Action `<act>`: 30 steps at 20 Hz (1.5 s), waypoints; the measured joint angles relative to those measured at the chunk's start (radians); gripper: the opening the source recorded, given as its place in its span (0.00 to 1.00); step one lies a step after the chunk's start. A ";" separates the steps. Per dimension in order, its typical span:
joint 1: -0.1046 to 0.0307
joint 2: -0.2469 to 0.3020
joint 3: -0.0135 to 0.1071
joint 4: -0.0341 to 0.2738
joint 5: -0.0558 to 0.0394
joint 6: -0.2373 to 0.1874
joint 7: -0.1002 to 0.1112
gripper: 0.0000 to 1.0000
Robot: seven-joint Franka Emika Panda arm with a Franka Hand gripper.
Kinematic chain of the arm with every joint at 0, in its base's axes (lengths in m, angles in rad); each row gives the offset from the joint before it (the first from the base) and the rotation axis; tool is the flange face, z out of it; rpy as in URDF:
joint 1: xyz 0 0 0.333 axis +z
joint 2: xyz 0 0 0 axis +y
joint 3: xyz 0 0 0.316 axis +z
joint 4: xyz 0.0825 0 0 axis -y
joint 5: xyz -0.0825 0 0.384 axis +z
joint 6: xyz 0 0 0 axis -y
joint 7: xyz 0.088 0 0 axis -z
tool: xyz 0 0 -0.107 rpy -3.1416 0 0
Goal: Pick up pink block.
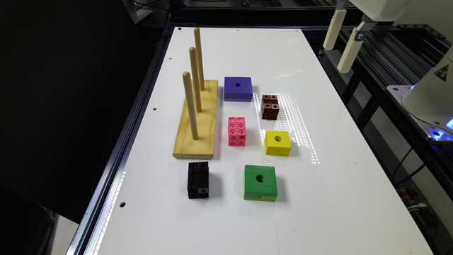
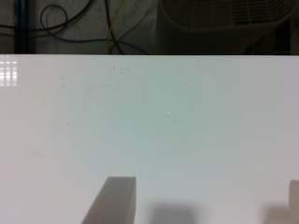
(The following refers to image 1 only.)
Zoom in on near wooden peg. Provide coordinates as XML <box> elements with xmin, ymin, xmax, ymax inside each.
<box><xmin>182</xmin><ymin>72</ymin><xmax>198</xmax><ymax>140</ymax></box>

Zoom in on far wooden peg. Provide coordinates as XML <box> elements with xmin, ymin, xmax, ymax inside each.
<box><xmin>194</xmin><ymin>27</ymin><xmax>205</xmax><ymax>91</ymax></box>

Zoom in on middle wooden peg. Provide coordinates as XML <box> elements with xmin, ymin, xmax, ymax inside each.
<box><xmin>189</xmin><ymin>47</ymin><xmax>202</xmax><ymax>113</ymax></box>

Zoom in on wooden peg base board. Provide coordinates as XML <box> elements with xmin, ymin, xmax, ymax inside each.
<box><xmin>173</xmin><ymin>80</ymin><xmax>218</xmax><ymax>159</ymax></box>

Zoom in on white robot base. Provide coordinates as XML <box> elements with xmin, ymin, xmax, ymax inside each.
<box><xmin>387</xmin><ymin>50</ymin><xmax>452</xmax><ymax>143</ymax></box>

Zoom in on black linking cube block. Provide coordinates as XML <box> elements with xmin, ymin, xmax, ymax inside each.
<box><xmin>187</xmin><ymin>161</ymin><xmax>210</xmax><ymax>199</ymax></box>

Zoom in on green wooden block with hole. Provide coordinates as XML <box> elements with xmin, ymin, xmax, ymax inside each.
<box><xmin>243</xmin><ymin>165</ymin><xmax>277</xmax><ymax>202</ymax></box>

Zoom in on pink linking cube block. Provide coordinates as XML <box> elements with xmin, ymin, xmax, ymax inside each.
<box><xmin>228</xmin><ymin>117</ymin><xmax>247</xmax><ymax>147</ymax></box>

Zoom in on cables under robot base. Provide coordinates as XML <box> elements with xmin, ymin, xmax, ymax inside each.
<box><xmin>392</xmin><ymin>147</ymin><xmax>431</xmax><ymax>227</ymax></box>

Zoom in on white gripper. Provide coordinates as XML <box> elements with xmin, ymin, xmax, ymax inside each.
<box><xmin>323</xmin><ymin>0</ymin><xmax>410</xmax><ymax>73</ymax></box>

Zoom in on yellow wooden block with hole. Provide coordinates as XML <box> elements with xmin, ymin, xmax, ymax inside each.
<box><xmin>265</xmin><ymin>130</ymin><xmax>292</xmax><ymax>157</ymax></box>

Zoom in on wooden peg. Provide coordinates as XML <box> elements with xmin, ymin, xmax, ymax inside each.
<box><xmin>189</xmin><ymin>47</ymin><xmax>202</xmax><ymax>113</ymax></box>
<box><xmin>182</xmin><ymin>72</ymin><xmax>198</xmax><ymax>140</ymax></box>
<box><xmin>194</xmin><ymin>27</ymin><xmax>205</xmax><ymax>91</ymax></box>

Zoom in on black aluminium table frame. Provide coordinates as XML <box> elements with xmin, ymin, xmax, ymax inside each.
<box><xmin>65</xmin><ymin>0</ymin><xmax>453</xmax><ymax>255</ymax></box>

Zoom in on brown linking cube block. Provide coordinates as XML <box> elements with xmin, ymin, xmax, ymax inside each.
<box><xmin>261</xmin><ymin>95</ymin><xmax>280</xmax><ymax>120</ymax></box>

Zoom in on purple wooden block with hole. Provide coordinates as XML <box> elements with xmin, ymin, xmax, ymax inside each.
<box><xmin>224</xmin><ymin>76</ymin><xmax>253</xmax><ymax>102</ymax></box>

